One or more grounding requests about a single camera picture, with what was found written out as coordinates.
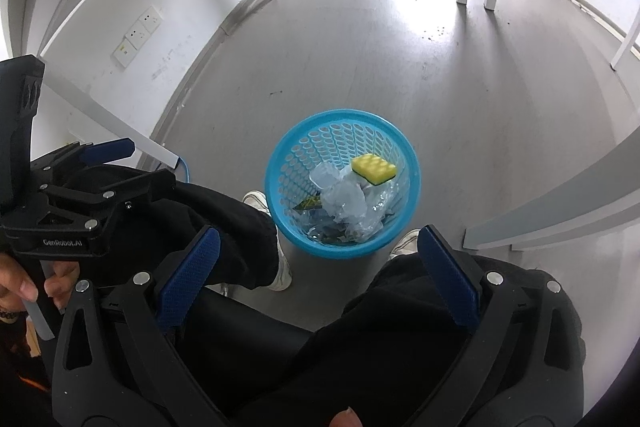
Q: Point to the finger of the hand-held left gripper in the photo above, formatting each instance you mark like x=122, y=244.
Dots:
x=107, y=150
x=145, y=184

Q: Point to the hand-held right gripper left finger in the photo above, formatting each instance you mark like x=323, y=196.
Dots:
x=187, y=279

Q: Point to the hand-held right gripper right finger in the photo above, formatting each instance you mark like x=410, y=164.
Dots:
x=447, y=277

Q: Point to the clear plastic wrap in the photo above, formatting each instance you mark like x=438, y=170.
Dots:
x=382, y=204

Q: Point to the clear plastic bag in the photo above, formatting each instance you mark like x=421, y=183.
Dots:
x=345, y=202

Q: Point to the yellow sponge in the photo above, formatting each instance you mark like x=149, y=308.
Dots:
x=374, y=168

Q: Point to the yellow patterned cardboard wrapper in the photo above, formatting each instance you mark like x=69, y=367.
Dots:
x=309, y=203

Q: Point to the blue plastic basket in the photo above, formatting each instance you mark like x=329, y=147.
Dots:
x=300, y=142

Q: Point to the person's left hand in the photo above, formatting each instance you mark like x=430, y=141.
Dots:
x=15, y=282

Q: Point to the person's right hand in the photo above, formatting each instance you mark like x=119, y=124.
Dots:
x=346, y=418

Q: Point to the white right shoe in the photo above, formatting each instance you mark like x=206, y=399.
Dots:
x=406, y=243

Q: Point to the white shoe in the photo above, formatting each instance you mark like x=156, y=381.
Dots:
x=280, y=267
x=406, y=243

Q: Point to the person's right leg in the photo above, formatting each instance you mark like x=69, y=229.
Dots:
x=400, y=332

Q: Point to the white left shoe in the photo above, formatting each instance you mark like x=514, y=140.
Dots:
x=280, y=267

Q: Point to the white wall socket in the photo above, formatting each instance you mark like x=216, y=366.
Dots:
x=151, y=19
x=125, y=53
x=137, y=36

